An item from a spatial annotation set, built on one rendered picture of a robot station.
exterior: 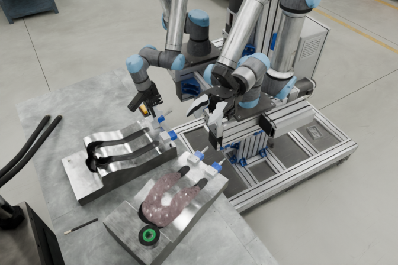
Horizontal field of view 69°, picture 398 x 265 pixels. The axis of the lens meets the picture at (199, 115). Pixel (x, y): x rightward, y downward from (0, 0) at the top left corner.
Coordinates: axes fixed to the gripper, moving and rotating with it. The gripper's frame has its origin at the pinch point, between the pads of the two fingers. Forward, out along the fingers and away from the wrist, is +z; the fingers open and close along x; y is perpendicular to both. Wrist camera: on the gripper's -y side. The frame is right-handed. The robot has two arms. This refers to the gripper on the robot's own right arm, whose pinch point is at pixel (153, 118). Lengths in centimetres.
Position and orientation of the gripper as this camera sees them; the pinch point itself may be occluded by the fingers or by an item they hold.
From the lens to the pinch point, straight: 149.6
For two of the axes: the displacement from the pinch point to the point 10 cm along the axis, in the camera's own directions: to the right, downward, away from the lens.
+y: 8.2, -5.0, 2.9
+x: -5.4, -5.0, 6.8
